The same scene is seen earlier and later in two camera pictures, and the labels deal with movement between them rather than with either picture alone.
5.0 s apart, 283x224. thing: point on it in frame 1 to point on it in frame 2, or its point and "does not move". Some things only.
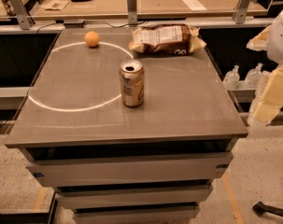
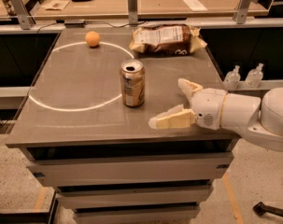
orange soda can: x=132 y=77 does not move
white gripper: x=280 y=40 to x=207 y=107
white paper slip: x=194 y=5 does not move
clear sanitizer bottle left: x=232 y=78 does not move
